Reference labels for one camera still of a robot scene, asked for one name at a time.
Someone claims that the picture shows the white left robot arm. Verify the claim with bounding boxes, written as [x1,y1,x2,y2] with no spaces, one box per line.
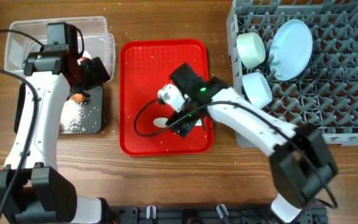
[0,22,119,223]

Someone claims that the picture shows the orange carrot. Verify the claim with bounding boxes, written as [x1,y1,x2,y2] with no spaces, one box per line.
[70,93,87,103]

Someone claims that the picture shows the clear plastic bin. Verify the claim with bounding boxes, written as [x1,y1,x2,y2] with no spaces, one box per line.
[4,16,116,77]

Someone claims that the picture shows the light blue plate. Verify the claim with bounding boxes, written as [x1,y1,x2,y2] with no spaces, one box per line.
[269,19,313,81]

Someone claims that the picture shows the grey dishwasher rack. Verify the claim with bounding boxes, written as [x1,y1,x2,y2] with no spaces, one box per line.
[226,0,358,146]

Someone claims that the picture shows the black waste tray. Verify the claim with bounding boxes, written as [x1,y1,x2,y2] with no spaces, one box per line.
[13,82,104,135]

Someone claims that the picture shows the white plastic spoon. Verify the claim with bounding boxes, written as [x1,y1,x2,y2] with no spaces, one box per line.
[153,117,202,128]

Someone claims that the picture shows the red plastic tray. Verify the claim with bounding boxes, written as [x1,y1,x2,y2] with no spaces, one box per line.
[119,39,214,157]

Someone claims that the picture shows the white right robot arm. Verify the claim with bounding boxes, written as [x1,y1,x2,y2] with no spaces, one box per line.
[157,63,338,223]

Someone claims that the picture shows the light blue bowl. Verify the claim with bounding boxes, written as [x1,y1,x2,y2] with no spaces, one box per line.
[242,72,272,109]

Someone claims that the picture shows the green bowl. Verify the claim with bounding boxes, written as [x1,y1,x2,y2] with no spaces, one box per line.
[236,32,266,69]

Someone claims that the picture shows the white rice pile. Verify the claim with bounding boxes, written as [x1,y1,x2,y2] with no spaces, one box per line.
[59,99,101,134]

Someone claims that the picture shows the white napkin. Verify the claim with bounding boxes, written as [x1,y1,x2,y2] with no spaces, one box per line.
[82,50,92,59]

